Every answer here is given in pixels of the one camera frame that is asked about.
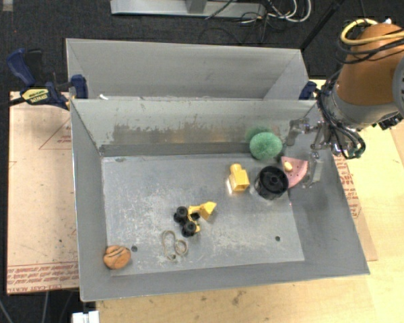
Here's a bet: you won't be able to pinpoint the yellow toy block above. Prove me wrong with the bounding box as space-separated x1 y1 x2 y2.
228 163 251 192

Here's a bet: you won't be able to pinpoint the brown toy bread roll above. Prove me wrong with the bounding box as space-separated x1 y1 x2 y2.
102 244 133 271

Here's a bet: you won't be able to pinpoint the pink triangular pad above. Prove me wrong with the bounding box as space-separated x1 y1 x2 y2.
280 155 310 190

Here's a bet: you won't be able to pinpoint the yellow toy loader, black wheels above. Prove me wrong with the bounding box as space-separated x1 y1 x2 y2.
173 201 218 238

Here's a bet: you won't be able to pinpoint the tan rubber band loop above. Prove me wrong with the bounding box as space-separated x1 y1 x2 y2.
160 229 190 262

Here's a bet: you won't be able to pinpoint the brown cardboard board, red print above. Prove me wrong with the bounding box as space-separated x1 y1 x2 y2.
6 91 380 296

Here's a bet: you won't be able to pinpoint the black round spool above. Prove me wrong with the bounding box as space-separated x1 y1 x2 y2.
254 165 290 201

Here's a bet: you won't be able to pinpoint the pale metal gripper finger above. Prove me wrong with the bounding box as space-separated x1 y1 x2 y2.
286 118 304 147
302 151 325 189

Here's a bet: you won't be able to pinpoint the green round sponge ball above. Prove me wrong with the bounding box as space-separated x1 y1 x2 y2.
248 131 284 161

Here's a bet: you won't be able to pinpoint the grey metal bin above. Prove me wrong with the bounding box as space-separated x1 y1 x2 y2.
65 38 371 303

